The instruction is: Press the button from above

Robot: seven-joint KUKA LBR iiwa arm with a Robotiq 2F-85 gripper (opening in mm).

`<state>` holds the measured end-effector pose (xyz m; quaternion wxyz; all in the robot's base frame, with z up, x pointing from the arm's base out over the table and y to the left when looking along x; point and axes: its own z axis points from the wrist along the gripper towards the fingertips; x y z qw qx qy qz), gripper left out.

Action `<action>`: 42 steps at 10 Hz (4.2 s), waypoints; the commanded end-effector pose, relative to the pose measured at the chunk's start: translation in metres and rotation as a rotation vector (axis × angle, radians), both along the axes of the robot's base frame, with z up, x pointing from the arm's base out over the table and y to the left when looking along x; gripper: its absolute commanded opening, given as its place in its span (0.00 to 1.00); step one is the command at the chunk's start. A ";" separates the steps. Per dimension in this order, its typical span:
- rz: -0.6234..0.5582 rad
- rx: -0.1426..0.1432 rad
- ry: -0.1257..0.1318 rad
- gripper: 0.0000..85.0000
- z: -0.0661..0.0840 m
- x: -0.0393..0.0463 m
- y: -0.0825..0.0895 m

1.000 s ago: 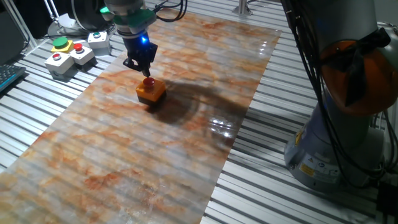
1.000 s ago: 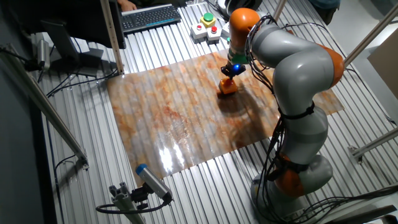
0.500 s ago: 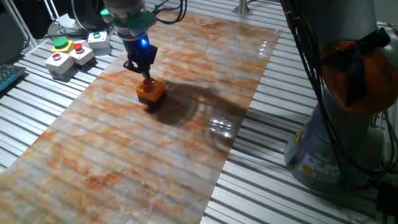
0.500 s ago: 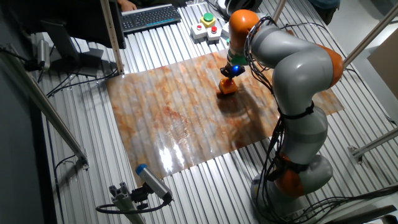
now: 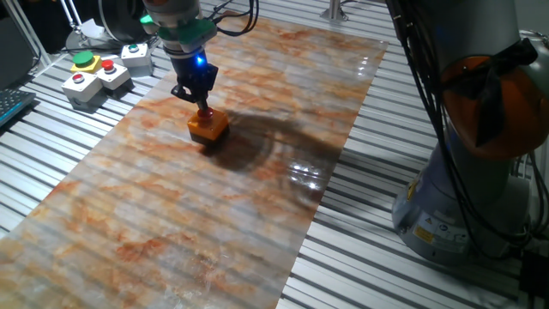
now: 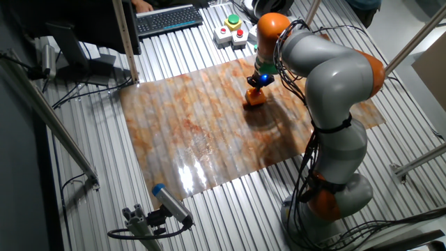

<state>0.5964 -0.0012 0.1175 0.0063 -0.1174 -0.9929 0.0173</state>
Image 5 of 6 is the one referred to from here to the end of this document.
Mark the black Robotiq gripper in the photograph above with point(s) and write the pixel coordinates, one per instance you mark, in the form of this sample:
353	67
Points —
195	73

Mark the orange box red push button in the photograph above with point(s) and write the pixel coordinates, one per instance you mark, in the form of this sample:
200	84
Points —
210	129

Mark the grey box small green button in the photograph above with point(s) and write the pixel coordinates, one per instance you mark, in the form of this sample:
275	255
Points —
137	58

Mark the grey box raised red button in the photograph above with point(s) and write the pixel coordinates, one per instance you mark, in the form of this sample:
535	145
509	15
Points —
113	77

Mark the grey box flat red button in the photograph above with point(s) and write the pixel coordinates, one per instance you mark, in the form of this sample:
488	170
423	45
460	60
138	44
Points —
83	88

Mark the yellow box big green button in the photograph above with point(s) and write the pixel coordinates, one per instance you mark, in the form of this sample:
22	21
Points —
83	59

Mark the black round machine housing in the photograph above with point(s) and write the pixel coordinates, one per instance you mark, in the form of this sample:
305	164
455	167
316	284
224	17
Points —
120	21

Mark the marble pattern table mat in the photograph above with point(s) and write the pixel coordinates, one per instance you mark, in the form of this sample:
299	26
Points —
171	214

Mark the white paper sheet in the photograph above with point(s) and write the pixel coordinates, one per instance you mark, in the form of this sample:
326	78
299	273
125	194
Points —
94	29

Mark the thin metal stand rod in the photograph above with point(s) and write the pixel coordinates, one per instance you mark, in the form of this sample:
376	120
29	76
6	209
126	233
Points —
70	15

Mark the black computer keyboard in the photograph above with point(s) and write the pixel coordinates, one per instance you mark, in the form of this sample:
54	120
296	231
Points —
13	103

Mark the green wrist flange mount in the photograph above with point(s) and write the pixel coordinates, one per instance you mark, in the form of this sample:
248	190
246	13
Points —
197	32

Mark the grey metal base plate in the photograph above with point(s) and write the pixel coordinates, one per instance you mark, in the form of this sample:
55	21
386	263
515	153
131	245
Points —
86	43

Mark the aluminium upright post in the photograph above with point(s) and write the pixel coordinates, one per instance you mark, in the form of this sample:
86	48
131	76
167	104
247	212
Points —
334	10

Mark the white slanted frame bars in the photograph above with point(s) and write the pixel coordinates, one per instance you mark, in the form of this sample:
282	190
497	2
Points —
32	43

